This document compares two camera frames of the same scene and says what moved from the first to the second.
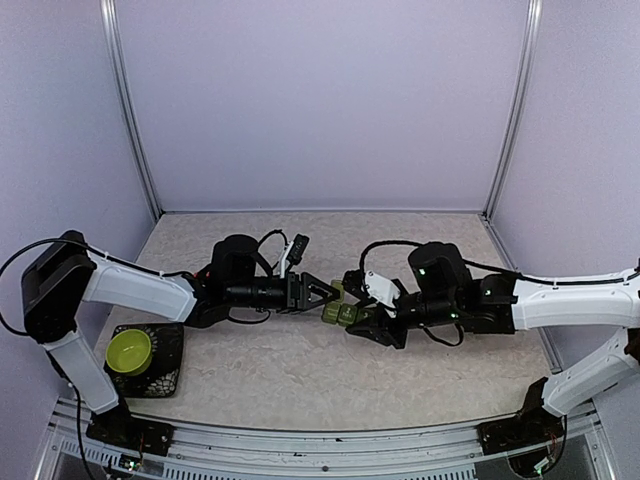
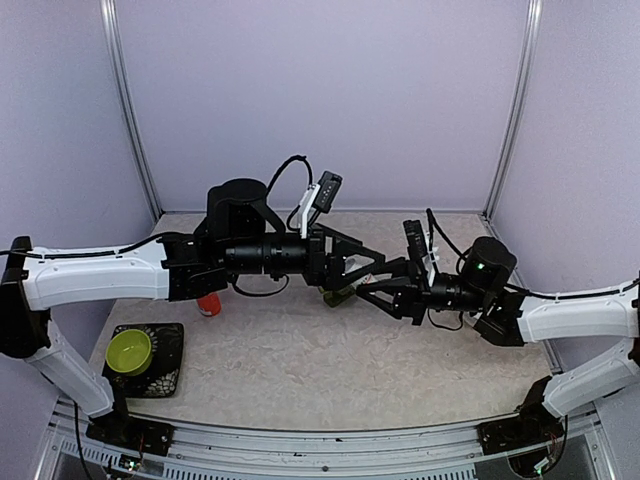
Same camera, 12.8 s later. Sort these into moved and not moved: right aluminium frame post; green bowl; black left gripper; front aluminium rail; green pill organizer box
Moved: black left gripper; green pill organizer box
Not moved: green bowl; right aluminium frame post; front aluminium rail
